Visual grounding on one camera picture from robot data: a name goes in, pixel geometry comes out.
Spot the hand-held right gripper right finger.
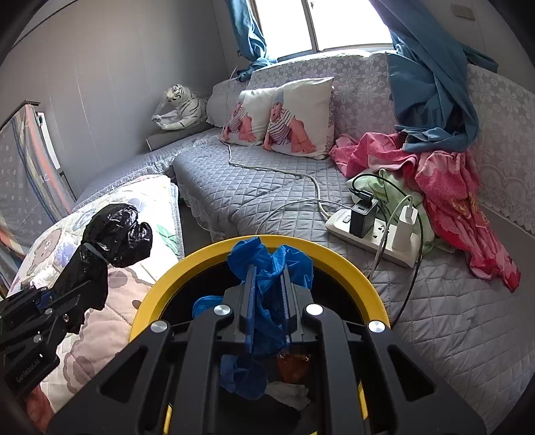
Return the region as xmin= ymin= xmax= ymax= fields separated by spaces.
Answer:
xmin=280 ymin=270 xmax=488 ymax=435

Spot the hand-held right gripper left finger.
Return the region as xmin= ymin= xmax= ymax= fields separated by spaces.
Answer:
xmin=48 ymin=265 xmax=257 ymax=435

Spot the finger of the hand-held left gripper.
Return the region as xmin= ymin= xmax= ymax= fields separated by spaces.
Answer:
xmin=35 ymin=307 xmax=86 ymax=341
xmin=25 ymin=286 xmax=82 ymax=314

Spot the blue plastic bag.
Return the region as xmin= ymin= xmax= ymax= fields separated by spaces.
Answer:
xmin=192 ymin=236 xmax=314 ymax=396

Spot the yellow round bin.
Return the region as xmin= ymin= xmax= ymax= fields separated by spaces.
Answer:
xmin=129 ymin=235 xmax=391 ymax=435

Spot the black plastic bag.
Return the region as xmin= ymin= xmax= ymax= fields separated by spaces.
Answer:
xmin=52 ymin=203 xmax=153 ymax=335

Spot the cartoon bear printed quilt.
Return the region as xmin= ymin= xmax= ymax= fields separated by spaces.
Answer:
xmin=8 ymin=173 xmax=185 ymax=417

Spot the orange snack wrapper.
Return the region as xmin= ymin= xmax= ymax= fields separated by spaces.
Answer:
xmin=278 ymin=351 xmax=312 ymax=382

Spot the white crumpled tissue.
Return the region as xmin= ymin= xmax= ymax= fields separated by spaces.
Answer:
xmin=265 ymin=380 xmax=311 ymax=411

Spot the white power strip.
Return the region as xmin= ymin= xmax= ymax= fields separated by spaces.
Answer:
xmin=325 ymin=209 xmax=424 ymax=268

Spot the black charger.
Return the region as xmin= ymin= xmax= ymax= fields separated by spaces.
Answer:
xmin=349 ymin=190 xmax=379 ymax=238

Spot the striped folded mattress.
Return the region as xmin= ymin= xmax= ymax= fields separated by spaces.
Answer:
xmin=0 ymin=99 xmax=78 ymax=289

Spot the white charger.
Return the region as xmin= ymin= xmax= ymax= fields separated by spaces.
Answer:
xmin=392 ymin=204 xmax=420 ymax=253

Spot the light green cloth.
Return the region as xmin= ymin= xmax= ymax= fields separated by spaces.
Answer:
xmin=346 ymin=168 xmax=454 ymax=256

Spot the baby print pillow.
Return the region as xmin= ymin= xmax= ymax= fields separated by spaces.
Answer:
xmin=262 ymin=77 xmax=336 ymax=160
xmin=221 ymin=87 xmax=279 ymax=147

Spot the grey wedge cushion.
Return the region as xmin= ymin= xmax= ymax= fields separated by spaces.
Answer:
xmin=145 ymin=129 xmax=210 ymax=152

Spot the pink floral blanket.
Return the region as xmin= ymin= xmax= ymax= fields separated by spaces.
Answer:
xmin=328 ymin=132 xmax=522 ymax=293

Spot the grey lace cushion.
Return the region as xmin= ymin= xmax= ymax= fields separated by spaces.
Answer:
xmin=206 ymin=79 xmax=253 ymax=128

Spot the white tiger plush toy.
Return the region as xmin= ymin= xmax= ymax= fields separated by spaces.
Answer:
xmin=151 ymin=84 xmax=210 ymax=131

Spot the blue curtain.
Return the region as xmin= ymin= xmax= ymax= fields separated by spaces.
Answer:
xmin=372 ymin=0 xmax=500 ymax=154
xmin=226 ymin=0 xmax=279 ymax=82

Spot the window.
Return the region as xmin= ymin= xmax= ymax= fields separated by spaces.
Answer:
xmin=254 ymin=0 xmax=398 ymax=58

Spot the white charger cable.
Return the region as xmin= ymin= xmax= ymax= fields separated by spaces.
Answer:
xmin=367 ymin=194 xmax=419 ymax=282

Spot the black charger cable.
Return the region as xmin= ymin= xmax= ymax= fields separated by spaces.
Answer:
xmin=346 ymin=171 xmax=424 ymax=329

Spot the white power strip cable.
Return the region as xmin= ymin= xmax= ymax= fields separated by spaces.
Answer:
xmin=227 ymin=140 xmax=347 ymax=235

